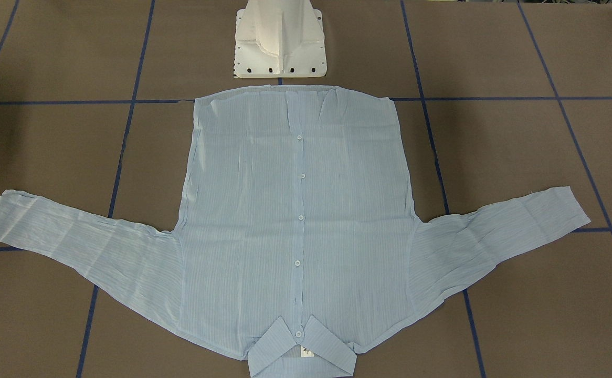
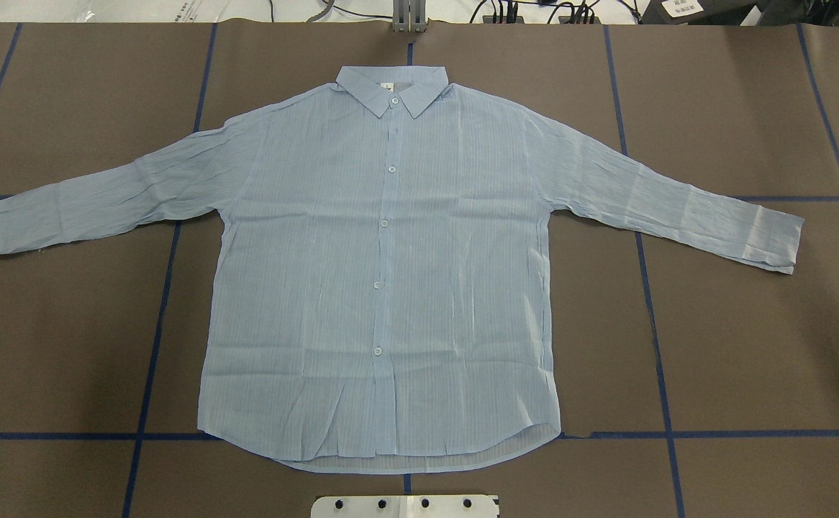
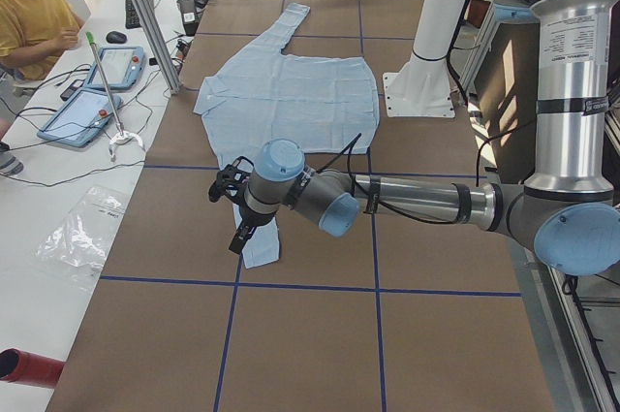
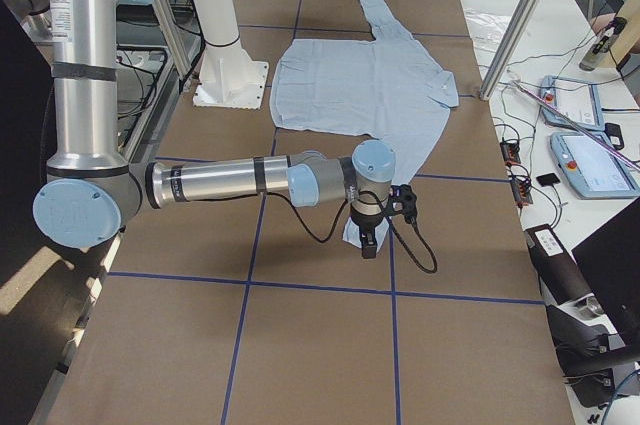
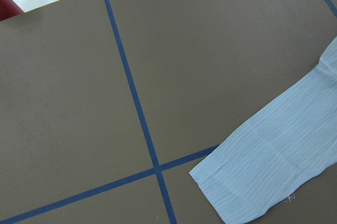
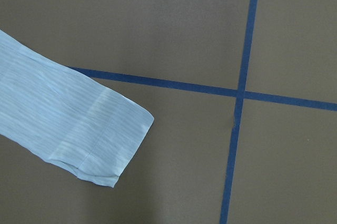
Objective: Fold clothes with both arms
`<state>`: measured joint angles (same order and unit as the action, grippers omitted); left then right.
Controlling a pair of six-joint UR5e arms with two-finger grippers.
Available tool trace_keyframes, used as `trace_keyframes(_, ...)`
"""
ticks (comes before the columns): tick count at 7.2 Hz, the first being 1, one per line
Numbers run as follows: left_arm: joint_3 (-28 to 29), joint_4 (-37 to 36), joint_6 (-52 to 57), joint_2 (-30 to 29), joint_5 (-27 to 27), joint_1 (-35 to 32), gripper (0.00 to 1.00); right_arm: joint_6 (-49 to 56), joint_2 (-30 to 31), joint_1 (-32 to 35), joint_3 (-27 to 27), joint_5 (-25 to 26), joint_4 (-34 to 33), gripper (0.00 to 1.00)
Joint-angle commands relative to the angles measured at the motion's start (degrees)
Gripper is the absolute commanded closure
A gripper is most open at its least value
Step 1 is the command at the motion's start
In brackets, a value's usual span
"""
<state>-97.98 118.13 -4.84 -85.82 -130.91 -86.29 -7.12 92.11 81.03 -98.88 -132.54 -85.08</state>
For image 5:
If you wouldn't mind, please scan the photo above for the light blue button-up shirt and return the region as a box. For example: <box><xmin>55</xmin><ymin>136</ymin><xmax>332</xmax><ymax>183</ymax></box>
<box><xmin>190</xmin><ymin>41</ymin><xmax>336</xmax><ymax>223</ymax></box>

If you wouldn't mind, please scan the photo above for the red cylinder post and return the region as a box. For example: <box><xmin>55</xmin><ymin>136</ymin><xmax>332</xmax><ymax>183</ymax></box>
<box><xmin>0</xmin><ymin>0</ymin><xmax>24</xmax><ymax>21</ymax></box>

